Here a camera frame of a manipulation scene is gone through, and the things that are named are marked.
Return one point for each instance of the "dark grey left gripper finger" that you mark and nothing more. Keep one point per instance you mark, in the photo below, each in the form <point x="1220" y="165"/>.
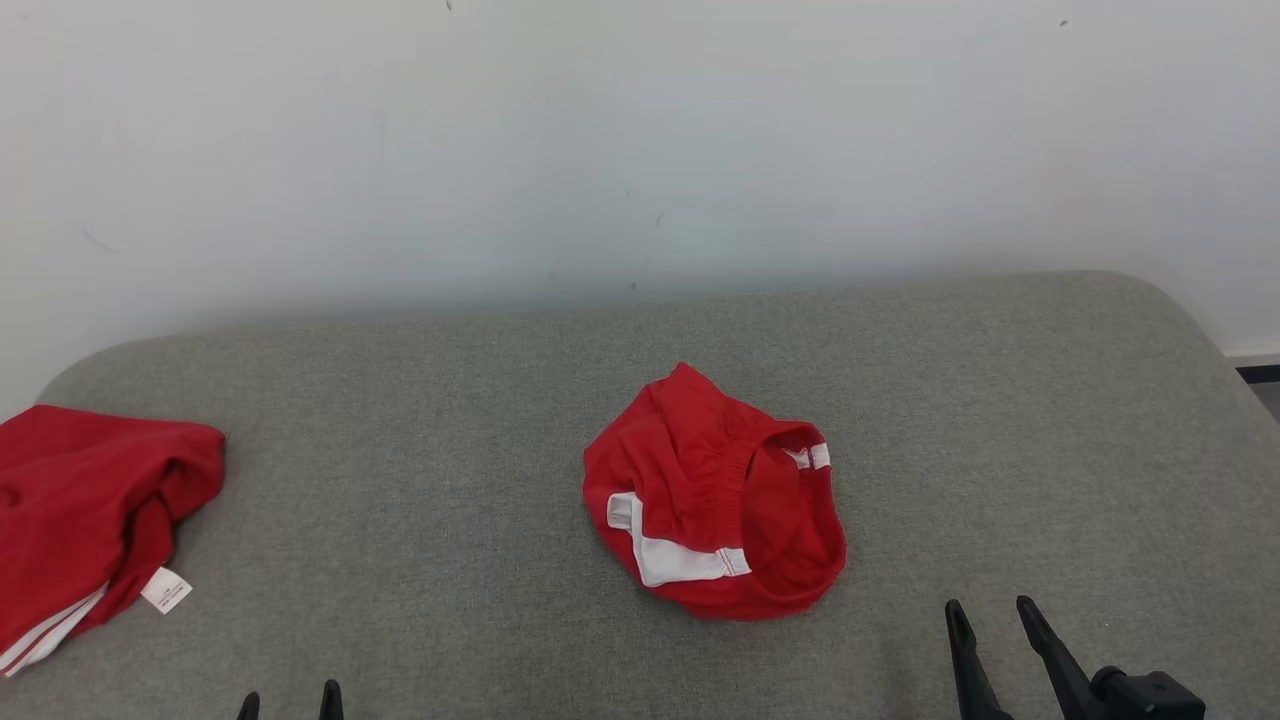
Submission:
<point x="331" y="702"/>
<point x="249" y="708"/>

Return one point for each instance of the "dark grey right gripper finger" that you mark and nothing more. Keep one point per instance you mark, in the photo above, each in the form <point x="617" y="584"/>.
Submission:
<point x="970" y="670"/>
<point x="1062" y="675"/>

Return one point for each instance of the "red Bulls 23 jersey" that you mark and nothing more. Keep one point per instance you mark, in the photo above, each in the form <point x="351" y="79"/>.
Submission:
<point x="70" y="500"/>

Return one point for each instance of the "red shorts with white stripe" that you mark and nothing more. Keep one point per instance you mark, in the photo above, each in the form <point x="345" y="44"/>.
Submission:
<point x="690" y="470"/>

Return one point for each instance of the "grey upholstered sofa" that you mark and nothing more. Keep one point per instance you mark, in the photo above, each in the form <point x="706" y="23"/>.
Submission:
<point x="420" y="500"/>

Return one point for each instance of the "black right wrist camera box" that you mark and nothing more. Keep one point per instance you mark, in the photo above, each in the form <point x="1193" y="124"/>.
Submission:
<point x="1150" y="698"/>

